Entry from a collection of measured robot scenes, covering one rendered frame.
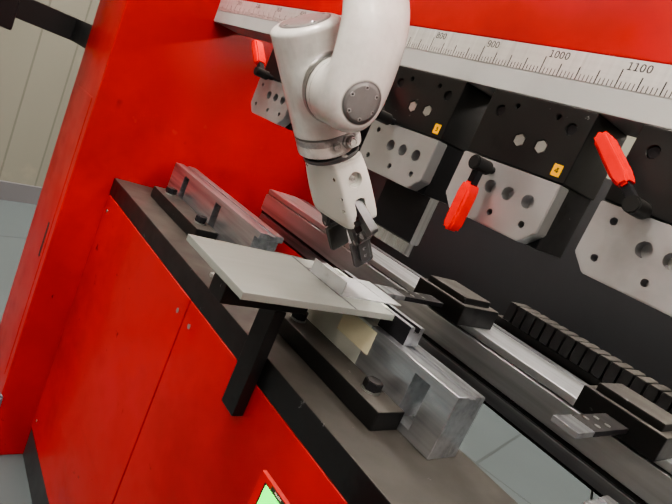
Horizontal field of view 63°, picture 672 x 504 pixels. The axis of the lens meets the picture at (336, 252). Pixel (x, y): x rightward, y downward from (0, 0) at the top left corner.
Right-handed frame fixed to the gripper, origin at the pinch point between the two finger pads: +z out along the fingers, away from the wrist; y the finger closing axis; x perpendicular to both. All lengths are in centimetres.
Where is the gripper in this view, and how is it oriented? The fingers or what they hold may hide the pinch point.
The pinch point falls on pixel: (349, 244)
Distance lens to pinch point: 80.4
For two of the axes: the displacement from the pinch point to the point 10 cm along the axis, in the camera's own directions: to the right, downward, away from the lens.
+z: 1.8, 8.0, 5.7
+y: -5.5, -4.0, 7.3
